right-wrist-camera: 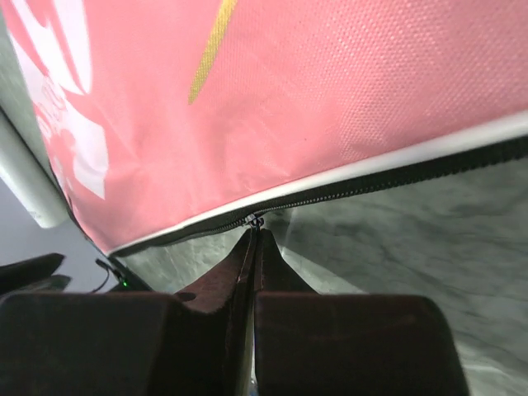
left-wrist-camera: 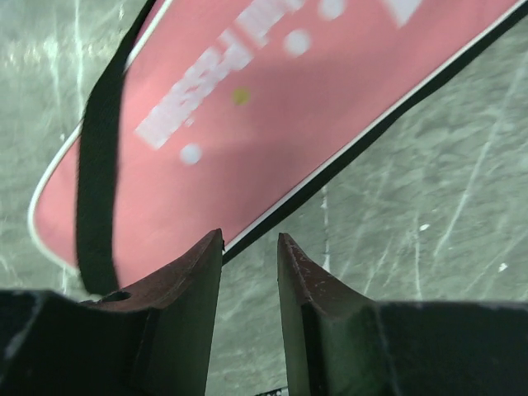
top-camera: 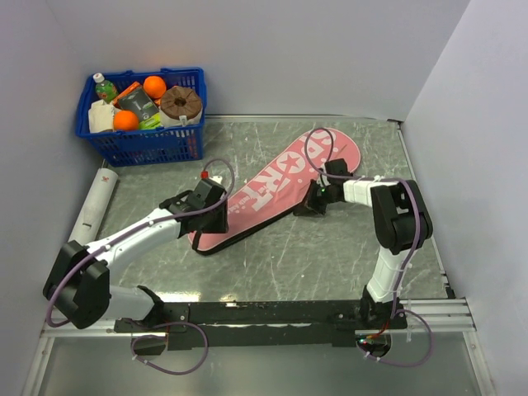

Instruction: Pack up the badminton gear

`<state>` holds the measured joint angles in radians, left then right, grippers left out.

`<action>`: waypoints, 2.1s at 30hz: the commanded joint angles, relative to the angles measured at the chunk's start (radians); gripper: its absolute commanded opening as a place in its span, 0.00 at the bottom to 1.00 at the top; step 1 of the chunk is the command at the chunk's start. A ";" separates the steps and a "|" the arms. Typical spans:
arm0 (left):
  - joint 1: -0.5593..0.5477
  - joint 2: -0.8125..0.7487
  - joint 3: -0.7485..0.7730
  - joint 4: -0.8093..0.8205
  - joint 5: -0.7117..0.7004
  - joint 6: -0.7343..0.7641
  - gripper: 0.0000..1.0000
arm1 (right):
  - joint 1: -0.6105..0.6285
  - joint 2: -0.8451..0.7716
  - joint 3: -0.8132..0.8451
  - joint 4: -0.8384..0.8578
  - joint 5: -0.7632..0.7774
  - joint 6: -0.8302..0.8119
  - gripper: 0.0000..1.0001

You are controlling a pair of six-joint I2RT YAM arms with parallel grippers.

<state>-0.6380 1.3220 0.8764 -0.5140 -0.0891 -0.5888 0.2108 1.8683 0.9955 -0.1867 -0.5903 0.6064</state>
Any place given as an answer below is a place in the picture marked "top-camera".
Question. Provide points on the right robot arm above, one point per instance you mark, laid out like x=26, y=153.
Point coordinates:
x=401, y=221

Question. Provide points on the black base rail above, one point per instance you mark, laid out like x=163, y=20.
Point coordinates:
x=264, y=324

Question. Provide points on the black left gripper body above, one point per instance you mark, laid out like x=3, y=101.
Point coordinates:
x=215, y=222

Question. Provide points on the dark green carton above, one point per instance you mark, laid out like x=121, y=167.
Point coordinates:
x=139, y=102

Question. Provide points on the orange ball lower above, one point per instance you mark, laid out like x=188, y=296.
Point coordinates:
x=125, y=121

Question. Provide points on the blue plastic basket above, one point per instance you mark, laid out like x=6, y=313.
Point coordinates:
x=142, y=147

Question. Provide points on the pink racket bag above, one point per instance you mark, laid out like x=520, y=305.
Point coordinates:
x=278, y=187

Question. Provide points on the orange ball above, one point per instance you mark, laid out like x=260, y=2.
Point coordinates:
x=154, y=86
x=125, y=121

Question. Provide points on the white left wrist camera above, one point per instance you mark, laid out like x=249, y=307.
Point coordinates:
x=205, y=175

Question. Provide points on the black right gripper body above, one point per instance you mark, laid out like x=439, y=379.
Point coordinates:
x=319, y=195

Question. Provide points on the green drink bottle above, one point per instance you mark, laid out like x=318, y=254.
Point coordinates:
x=105, y=89

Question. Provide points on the orange ball upper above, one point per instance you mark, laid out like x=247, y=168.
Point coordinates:
x=154, y=86

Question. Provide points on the white cloth bag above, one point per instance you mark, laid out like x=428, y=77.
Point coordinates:
x=101, y=117

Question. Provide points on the white shuttlecock tube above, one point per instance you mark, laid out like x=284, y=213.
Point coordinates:
x=94, y=207

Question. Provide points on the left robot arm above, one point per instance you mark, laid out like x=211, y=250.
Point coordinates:
x=79, y=284

